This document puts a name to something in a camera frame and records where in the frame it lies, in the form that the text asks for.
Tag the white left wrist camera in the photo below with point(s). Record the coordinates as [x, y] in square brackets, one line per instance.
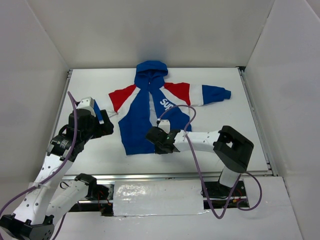
[87, 103]

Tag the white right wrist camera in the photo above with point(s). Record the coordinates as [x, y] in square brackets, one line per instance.
[164, 124]

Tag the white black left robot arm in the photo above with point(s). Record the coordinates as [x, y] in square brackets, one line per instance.
[39, 212]

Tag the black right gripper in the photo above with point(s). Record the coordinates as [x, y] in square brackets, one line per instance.
[155, 136]

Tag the blue red white hooded jacket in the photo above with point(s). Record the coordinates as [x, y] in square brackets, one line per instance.
[138, 106]

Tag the aluminium right side rail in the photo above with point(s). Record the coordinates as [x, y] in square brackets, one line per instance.
[264, 145]

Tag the aluminium left side rail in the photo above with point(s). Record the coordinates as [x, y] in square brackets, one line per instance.
[61, 102]

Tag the aluminium front frame rail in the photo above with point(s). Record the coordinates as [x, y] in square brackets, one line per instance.
[159, 177]

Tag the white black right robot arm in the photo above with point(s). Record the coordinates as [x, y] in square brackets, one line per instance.
[231, 147]

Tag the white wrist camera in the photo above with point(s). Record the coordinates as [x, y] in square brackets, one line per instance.
[164, 124]
[87, 103]

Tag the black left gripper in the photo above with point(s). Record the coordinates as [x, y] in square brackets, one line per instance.
[105, 125]

